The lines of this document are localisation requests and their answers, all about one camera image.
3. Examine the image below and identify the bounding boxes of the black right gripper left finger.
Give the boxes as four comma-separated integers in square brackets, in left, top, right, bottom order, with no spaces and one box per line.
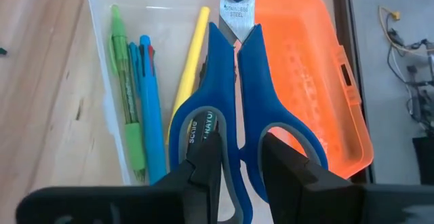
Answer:
[154,132,223,224]

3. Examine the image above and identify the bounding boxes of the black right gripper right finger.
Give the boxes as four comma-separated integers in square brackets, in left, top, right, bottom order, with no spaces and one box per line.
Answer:
[262,132,366,224]

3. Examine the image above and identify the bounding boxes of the dark green crayon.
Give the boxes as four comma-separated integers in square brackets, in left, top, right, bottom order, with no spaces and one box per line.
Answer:
[187,110,218,144]

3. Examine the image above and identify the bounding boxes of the teal multicolour pen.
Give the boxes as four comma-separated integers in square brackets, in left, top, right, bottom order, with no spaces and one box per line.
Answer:
[127,35,167,186]

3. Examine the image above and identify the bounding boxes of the blue-handled scissors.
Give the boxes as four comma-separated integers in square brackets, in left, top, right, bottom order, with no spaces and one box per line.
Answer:
[168,0,329,224]

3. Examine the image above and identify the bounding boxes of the yellow highlighter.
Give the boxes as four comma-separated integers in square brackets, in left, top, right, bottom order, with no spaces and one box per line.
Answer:
[165,5,211,143]

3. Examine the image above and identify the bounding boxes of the green gel pen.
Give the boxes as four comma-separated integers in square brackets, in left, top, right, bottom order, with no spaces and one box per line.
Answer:
[108,4,147,184]

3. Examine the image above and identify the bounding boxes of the orange box lid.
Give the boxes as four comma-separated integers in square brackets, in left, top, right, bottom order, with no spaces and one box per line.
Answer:
[237,0,375,180]

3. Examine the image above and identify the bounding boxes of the clear plastic supply box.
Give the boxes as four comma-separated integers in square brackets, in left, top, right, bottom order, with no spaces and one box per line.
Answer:
[85,0,258,186]

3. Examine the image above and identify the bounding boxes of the black floor box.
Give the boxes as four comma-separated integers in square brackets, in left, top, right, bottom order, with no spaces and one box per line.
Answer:
[412,136,434,186]

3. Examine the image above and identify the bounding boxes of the tangled black cables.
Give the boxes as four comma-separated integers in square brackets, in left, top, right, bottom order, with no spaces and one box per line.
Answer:
[386,26,434,132]

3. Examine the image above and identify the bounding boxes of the yellow-tipped cable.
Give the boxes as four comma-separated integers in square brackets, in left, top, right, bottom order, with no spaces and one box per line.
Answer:
[378,5,434,57]

